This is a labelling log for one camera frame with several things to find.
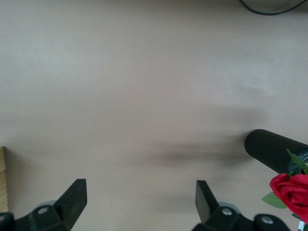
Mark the wooden drawer box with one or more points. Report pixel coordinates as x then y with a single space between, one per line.
2 180

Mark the black ribbed vase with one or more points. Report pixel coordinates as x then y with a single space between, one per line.
264 149

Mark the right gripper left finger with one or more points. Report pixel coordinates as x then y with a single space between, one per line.
72 204

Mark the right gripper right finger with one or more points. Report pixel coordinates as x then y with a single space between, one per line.
204 204

